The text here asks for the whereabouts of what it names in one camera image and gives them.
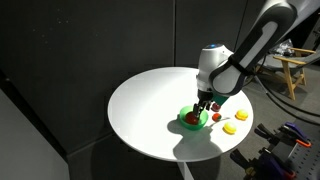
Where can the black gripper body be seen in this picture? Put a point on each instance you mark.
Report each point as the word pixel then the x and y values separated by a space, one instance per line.
pixel 205 100

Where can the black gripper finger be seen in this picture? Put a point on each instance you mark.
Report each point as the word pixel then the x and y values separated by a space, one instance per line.
pixel 195 111

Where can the red toy apple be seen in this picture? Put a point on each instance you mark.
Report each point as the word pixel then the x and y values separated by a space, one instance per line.
pixel 190 119

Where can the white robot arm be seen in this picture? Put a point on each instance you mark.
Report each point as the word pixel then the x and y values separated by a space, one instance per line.
pixel 221 73

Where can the green plastic bowl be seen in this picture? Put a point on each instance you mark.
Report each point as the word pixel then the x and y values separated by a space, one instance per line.
pixel 201 122

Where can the dark purple toy plum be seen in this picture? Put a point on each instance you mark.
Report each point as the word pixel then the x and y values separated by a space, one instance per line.
pixel 215 107

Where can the red toy strawberry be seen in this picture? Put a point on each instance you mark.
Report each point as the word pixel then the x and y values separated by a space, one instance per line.
pixel 216 117

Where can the yellow toy lemon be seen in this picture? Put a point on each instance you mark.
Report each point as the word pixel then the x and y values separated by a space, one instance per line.
pixel 229 128

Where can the orange-yellow toy fruit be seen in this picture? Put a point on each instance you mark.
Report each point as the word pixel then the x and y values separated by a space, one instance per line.
pixel 241 114

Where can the round white table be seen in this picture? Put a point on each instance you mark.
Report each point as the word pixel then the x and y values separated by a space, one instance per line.
pixel 144 110

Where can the purple black clamp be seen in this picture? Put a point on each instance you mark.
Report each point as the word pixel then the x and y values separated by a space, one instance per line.
pixel 267 167

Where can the purple orange clamp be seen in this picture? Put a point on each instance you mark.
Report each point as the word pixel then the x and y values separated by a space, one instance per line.
pixel 287 133

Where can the wooden chair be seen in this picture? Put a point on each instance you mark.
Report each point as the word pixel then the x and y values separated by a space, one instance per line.
pixel 289 69

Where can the perforated metal plate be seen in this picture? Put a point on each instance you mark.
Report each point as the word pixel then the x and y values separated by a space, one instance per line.
pixel 304 161

